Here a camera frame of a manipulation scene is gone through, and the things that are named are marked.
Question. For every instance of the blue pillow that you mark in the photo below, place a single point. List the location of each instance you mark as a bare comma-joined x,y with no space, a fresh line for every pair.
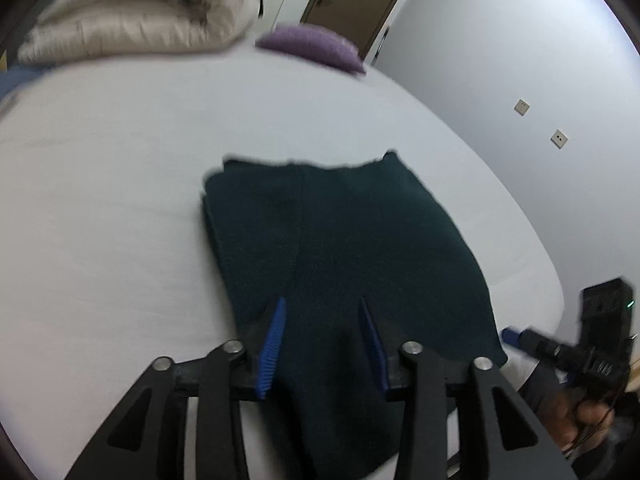
17,80

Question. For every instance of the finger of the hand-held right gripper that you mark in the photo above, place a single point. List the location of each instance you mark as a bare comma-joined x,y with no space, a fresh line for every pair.
530,341

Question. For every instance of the purple pillow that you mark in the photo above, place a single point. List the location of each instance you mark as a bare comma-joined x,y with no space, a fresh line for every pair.
315,45

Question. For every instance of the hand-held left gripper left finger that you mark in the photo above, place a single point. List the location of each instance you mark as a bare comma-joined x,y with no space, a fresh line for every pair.
272,345

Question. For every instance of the dark green sweater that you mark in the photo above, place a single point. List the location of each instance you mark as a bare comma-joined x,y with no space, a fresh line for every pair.
360,240

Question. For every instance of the white sheeted bed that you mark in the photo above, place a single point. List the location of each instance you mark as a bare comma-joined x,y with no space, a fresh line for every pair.
125,185

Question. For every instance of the beige wall socket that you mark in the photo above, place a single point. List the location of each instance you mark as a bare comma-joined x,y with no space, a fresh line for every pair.
559,138
522,107

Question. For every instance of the person's right hand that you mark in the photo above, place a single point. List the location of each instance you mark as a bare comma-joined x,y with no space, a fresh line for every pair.
585,420

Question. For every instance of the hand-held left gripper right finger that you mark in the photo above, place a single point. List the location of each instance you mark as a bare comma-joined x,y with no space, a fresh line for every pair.
374,345

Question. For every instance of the rolled beige duvet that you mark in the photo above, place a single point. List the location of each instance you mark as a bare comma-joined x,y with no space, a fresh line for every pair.
140,10

